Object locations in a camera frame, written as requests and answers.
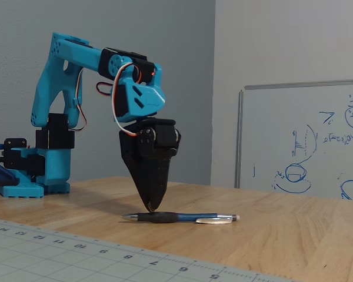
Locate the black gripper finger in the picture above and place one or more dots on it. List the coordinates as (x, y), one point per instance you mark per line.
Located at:
(135, 170)
(154, 176)

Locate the blue 3D-printed robot arm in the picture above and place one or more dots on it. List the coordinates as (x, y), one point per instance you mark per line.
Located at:
(47, 88)

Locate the whiteboard with blue drawings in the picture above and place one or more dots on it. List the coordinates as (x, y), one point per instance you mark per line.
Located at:
(282, 123)

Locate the grey gridded cutting mat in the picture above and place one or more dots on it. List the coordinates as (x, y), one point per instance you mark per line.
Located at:
(61, 258)

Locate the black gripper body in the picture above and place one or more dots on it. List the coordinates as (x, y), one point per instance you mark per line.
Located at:
(147, 160)

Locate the dark blue table clamp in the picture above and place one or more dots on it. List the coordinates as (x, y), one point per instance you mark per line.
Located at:
(1, 173)

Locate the blue pen with black grip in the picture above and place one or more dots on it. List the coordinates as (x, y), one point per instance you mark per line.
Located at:
(161, 218)

